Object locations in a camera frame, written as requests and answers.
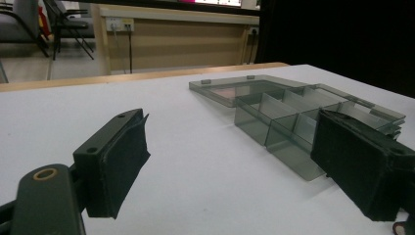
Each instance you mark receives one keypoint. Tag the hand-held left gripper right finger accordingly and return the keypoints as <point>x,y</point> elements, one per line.
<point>355,163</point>

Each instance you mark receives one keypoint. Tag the black curtain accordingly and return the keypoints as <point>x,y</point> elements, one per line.
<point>339,36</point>

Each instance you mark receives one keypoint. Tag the clear grey plastic compartment box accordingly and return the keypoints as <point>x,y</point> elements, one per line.
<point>280,114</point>

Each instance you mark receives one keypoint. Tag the black folding chair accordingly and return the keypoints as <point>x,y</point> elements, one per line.
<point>67,24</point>

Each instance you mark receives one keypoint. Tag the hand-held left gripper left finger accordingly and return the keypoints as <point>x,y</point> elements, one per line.
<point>111,169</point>

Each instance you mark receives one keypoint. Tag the grey upholstered chair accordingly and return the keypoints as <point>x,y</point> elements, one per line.
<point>19,23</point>

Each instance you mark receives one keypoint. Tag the white wall socket strip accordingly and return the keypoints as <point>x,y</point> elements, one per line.
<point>119,24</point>

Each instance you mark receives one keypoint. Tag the monitor screen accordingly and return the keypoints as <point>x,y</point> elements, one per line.
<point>218,2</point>

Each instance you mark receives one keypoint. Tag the wooden counter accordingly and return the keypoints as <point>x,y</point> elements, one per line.
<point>173,42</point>

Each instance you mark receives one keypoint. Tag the white wall socket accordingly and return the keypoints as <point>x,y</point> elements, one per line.
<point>253,31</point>

